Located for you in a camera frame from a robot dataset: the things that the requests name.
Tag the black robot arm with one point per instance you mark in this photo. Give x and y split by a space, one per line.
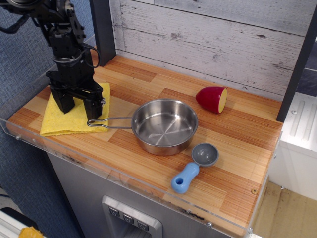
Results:
65 35

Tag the dark grey left post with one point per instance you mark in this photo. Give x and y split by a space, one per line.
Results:
102 22

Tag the white toy sink counter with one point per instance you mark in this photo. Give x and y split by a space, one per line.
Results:
294 163

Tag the dark grey right post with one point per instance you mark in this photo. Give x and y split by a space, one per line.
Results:
299 67

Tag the blue grey toy scoop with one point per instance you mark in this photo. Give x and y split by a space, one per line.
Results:
203 155

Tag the dark grey post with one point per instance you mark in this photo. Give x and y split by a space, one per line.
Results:
299 67
102 22

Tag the red yellow toy fruit half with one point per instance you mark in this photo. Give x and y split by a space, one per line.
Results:
212 98

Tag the clear acrylic table guard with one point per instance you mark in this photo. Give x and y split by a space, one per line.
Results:
245 134

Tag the silver dispenser button panel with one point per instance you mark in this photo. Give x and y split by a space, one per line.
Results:
127 222

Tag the grey toy fridge cabinet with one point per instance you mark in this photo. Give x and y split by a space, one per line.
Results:
85 189

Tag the stainless steel pot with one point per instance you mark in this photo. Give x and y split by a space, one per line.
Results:
162 127

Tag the yellow cloth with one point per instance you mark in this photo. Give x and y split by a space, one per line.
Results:
55 122

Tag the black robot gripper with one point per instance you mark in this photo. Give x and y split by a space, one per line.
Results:
74 78

